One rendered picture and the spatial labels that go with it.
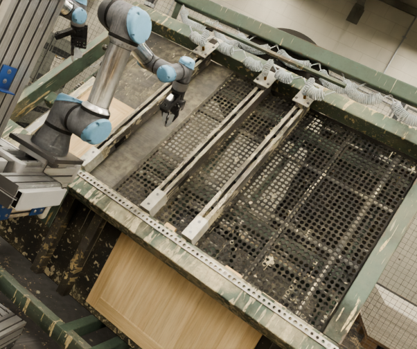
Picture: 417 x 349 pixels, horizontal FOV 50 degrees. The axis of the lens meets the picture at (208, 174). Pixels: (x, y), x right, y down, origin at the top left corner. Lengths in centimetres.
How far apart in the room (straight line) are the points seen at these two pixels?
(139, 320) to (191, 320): 30
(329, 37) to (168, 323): 590
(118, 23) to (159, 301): 138
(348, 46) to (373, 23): 48
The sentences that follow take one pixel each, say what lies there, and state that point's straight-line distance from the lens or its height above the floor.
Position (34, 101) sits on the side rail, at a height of 103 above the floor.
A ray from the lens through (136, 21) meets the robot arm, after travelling 170.
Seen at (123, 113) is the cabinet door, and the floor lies 123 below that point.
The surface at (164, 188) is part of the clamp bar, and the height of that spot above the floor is 103.
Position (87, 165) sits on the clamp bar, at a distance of 242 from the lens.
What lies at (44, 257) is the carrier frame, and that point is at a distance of 276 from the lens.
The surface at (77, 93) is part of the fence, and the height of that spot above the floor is 120.
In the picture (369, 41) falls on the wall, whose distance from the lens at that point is 755.
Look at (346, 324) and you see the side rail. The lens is 201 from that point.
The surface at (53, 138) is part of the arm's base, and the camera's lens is 187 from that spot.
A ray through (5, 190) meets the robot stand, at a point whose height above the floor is 92.
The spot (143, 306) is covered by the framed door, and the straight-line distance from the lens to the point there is 246.
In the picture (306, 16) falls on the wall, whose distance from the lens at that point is 764.
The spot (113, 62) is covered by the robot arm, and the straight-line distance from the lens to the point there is 174.
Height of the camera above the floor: 146
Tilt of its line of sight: 7 degrees down
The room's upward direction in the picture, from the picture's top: 28 degrees clockwise
